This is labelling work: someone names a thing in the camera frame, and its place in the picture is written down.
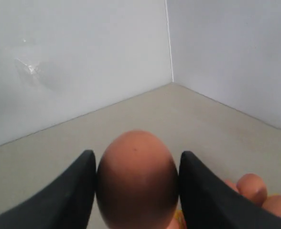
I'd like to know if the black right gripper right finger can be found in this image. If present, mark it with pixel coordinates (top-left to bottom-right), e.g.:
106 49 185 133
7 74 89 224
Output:
179 151 281 229

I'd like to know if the brown egg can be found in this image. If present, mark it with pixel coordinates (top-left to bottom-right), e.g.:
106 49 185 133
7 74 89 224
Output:
96 130 179 229
166 218 180 229
236 173 268 207
262 195 281 218

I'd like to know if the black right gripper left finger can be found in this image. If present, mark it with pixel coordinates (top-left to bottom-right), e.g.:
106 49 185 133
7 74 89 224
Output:
0 150 96 229

